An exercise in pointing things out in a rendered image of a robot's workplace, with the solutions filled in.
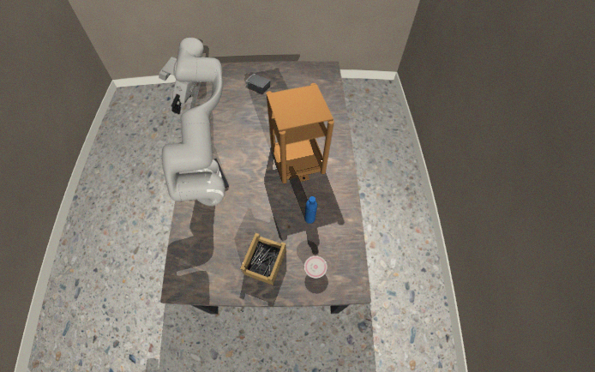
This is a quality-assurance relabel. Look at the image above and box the blue cylinder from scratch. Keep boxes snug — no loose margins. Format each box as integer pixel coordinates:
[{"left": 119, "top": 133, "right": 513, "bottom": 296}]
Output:
[{"left": 304, "top": 196, "right": 317, "bottom": 224}]

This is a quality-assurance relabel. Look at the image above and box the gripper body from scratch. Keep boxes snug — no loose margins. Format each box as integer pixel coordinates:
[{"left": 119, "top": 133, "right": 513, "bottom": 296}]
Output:
[{"left": 173, "top": 80, "right": 196, "bottom": 104}]

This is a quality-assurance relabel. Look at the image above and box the wooden shelving unit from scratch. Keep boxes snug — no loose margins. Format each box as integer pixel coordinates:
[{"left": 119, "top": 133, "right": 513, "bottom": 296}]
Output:
[{"left": 267, "top": 83, "right": 334, "bottom": 183}]

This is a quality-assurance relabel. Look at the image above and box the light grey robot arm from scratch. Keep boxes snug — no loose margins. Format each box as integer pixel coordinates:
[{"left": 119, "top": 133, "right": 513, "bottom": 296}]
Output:
[{"left": 159, "top": 38, "right": 225, "bottom": 206}]

